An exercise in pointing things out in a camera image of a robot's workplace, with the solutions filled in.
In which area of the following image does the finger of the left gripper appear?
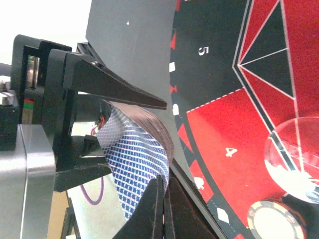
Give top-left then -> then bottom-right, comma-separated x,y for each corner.
54,135 -> 111,192
63,52 -> 166,110

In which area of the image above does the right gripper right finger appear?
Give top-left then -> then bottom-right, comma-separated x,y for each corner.
167,178 -> 217,239

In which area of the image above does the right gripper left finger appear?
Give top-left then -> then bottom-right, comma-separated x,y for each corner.
114,175 -> 164,239

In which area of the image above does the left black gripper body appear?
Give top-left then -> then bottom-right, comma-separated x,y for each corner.
0,34 -> 113,239

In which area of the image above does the blue card deck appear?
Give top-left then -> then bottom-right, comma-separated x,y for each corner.
96,102 -> 174,220

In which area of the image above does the clear round dealer button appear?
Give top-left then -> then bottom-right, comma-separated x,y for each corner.
265,117 -> 319,204

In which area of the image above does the round red black poker mat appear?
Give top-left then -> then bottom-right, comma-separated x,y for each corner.
169,0 -> 319,239

